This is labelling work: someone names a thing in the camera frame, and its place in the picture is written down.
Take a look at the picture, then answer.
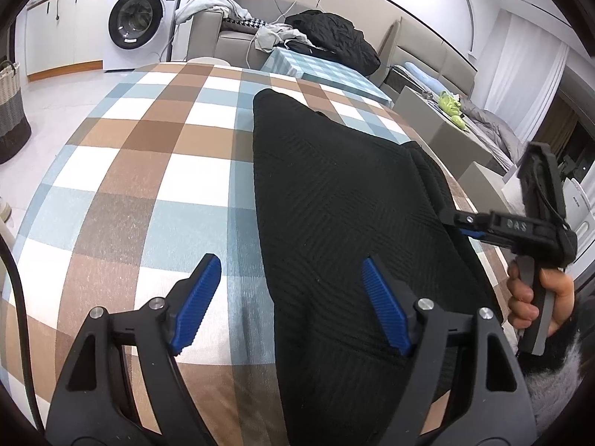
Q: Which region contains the teal checked cloth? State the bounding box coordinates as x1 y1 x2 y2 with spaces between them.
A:
260 46 393 105

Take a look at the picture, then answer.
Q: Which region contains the white appliance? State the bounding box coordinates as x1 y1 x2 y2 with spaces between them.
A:
560 177 595 284

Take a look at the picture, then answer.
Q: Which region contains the person's right forearm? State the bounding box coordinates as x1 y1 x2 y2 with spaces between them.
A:
518 307 595 433

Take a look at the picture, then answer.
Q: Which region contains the white base cabinet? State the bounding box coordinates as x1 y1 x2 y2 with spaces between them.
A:
25 0 112 80

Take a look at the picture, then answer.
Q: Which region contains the beige padded headboard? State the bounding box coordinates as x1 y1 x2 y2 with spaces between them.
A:
379 16 479 98

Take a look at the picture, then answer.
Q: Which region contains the person's right hand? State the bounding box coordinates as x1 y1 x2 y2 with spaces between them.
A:
506 260 576 337

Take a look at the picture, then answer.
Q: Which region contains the brown and blue checked tablecloth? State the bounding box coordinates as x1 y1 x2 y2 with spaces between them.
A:
0 60 517 446

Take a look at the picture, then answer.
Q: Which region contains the black jacket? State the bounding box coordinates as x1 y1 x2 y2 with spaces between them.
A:
284 9 382 75

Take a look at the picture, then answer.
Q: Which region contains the light grey garment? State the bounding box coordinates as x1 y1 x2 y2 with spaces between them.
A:
253 22 310 52
174 0 252 26

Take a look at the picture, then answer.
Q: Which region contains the black knitted sweater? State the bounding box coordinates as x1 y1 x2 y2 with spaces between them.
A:
251 88 507 446

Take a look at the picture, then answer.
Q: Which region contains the light blue pillow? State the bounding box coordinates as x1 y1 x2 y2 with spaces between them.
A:
403 62 435 87

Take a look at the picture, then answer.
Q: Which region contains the white washing machine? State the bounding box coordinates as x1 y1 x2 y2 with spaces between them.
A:
103 0 189 72

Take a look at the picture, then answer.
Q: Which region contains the green plush toy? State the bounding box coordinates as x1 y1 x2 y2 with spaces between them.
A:
437 90 468 128

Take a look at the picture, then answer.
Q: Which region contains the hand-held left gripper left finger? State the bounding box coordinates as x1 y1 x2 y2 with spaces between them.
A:
44 253 223 446

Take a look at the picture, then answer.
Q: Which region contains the white curtain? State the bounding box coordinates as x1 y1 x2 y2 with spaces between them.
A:
483 9 570 126

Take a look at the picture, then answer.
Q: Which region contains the beige sofa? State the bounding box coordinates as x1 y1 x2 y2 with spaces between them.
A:
188 0 298 68

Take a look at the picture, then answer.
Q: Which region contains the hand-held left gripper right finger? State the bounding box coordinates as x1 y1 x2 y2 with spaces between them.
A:
361 255 537 446

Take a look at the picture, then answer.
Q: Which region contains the black cable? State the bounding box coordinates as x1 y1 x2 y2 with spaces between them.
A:
0 232 40 428

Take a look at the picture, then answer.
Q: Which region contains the grey quilt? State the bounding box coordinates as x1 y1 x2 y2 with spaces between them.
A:
460 97 519 172

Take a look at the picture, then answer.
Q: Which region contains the beige cabinet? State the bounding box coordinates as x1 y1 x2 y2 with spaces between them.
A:
458 162 517 217
394 86 489 177

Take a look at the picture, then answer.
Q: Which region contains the houndstooth pillow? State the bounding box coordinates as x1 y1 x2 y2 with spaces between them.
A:
223 16 270 33

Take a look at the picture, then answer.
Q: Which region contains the woven laundry basket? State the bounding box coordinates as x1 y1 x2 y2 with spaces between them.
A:
0 60 32 164

